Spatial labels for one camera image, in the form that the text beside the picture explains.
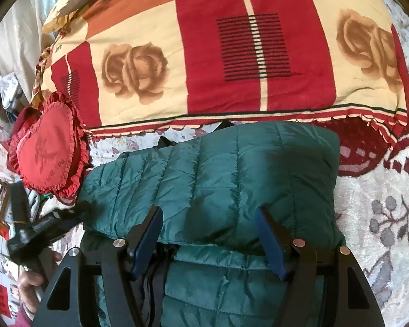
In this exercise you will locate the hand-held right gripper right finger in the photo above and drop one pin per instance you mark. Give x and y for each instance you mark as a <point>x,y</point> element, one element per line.
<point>269,242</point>

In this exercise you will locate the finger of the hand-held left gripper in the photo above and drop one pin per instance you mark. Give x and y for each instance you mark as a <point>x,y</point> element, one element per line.
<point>61,223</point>

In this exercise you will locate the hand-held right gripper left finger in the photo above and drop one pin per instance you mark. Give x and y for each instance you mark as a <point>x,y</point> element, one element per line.
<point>146,242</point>

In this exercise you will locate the green puffer jacket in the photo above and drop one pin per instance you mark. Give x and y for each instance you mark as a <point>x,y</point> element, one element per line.
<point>208,177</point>

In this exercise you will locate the person's left hand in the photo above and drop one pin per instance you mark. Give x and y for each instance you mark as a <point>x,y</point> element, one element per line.
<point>30,286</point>

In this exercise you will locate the red heart-shaped frilled pillow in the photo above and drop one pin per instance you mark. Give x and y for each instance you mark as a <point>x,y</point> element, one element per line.
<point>44,153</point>

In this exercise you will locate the pink floral sheet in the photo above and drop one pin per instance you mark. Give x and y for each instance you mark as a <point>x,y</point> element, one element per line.
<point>0,150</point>

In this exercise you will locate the white red floral blanket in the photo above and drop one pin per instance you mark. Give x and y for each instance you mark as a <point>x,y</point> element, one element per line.
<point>378,218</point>

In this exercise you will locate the dark red garment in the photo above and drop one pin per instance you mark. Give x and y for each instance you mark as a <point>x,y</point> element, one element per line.
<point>24,117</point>

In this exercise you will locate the crumpled plastic bag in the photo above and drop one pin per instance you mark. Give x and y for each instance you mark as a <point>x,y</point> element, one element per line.
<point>6,92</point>

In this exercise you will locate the white cloth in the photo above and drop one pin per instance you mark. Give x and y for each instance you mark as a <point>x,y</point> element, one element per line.
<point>17,37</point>

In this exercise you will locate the red cream checkered rose quilt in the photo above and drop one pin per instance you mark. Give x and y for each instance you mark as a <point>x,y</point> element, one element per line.
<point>156,24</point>

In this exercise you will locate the beige pillow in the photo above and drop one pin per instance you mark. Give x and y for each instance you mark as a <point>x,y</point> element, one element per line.
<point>68,3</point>

